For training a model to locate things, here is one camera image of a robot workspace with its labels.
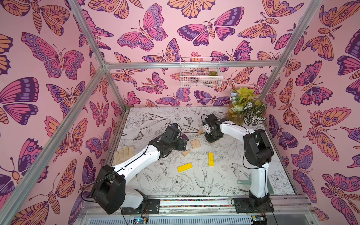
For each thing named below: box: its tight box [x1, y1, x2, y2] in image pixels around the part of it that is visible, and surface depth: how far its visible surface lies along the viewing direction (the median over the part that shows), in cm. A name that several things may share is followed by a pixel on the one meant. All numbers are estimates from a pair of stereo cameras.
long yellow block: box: [177, 162, 193, 173], surface depth 89 cm
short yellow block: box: [208, 152, 215, 167], surface depth 92 cm
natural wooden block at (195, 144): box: [190, 140, 202, 149], surface depth 99 cm
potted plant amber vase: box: [228, 86, 268, 127], surface depth 95 cm
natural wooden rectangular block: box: [190, 139, 201, 148], surface depth 99 cm
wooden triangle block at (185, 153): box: [181, 149, 191, 158], surface depth 94 cm
